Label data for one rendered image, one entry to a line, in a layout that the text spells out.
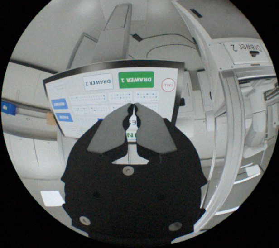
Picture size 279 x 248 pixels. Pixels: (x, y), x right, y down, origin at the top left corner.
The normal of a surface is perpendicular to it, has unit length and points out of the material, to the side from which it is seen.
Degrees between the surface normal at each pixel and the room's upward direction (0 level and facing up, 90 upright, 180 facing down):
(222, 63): 90
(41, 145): 90
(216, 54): 90
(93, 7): 0
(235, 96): 90
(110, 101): 50
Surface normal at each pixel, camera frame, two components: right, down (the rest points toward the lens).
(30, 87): 0.85, -0.11
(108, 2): -0.06, 0.98
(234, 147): -0.63, -0.12
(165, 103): 0.03, 0.50
